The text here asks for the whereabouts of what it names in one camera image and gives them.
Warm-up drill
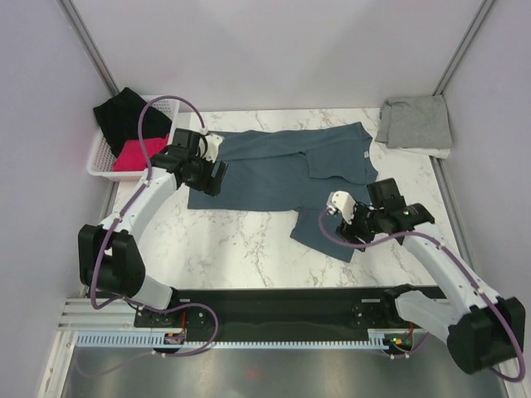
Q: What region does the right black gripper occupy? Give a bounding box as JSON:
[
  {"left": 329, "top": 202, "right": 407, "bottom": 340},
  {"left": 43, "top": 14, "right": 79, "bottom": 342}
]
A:
[{"left": 334, "top": 198, "right": 383, "bottom": 253}]

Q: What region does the blue grey t shirt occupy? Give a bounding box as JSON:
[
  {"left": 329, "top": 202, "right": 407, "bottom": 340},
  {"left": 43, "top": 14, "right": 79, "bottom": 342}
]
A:
[{"left": 188, "top": 122, "right": 378, "bottom": 263}]

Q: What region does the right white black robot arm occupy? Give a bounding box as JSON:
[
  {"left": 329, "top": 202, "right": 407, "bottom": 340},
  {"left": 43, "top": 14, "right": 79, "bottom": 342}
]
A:
[{"left": 327, "top": 178, "right": 526, "bottom": 383}]

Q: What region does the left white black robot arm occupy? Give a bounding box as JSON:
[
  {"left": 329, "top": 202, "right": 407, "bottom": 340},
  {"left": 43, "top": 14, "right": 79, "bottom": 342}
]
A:
[{"left": 78, "top": 129, "right": 227, "bottom": 326}]

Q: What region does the pink red t shirt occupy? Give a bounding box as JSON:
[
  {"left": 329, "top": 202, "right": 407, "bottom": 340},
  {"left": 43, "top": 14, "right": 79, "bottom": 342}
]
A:
[{"left": 112, "top": 134, "right": 169, "bottom": 172}]

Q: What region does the black t shirt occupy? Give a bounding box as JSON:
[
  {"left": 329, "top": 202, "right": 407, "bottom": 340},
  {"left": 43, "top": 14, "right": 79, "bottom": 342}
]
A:
[{"left": 93, "top": 87, "right": 172, "bottom": 158}]

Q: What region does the folded grey t shirt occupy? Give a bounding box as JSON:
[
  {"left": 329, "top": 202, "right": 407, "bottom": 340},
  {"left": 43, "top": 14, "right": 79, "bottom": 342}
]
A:
[{"left": 375, "top": 95, "right": 453, "bottom": 150}]

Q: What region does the white plastic basket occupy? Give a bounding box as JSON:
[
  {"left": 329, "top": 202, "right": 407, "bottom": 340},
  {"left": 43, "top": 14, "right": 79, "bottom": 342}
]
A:
[{"left": 86, "top": 99, "right": 180, "bottom": 182}]

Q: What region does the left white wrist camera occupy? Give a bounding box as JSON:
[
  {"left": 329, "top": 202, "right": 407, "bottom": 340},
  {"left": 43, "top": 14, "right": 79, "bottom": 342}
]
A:
[{"left": 200, "top": 133, "right": 224, "bottom": 163}]

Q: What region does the white slotted cable duct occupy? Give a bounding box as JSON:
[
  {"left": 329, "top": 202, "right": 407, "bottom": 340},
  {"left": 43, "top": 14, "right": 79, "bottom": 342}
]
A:
[{"left": 76, "top": 329, "right": 408, "bottom": 350}]

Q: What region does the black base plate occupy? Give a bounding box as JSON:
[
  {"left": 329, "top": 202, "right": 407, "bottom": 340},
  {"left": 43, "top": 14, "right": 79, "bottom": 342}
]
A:
[{"left": 134, "top": 286, "right": 409, "bottom": 343}]

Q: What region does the right corner aluminium post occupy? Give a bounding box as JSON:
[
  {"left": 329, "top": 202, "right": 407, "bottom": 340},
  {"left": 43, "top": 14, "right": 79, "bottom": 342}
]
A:
[{"left": 432, "top": 0, "right": 498, "bottom": 96}]

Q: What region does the corner aluminium post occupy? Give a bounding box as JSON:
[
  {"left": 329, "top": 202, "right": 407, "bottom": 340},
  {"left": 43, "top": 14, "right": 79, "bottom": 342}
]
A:
[
  {"left": 57, "top": 0, "right": 120, "bottom": 95},
  {"left": 432, "top": 0, "right": 498, "bottom": 96}
]

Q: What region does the aluminium rail frame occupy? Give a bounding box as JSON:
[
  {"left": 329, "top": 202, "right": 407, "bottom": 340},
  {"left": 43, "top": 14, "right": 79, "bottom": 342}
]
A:
[{"left": 56, "top": 299, "right": 512, "bottom": 332}]

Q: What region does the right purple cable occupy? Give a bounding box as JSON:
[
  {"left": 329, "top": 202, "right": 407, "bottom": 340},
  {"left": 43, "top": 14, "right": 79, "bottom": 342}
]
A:
[{"left": 318, "top": 209, "right": 524, "bottom": 382}]

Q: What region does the left corner aluminium post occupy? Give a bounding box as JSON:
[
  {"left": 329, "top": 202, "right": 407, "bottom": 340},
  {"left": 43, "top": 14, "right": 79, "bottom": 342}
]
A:
[{"left": 57, "top": 0, "right": 120, "bottom": 95}]

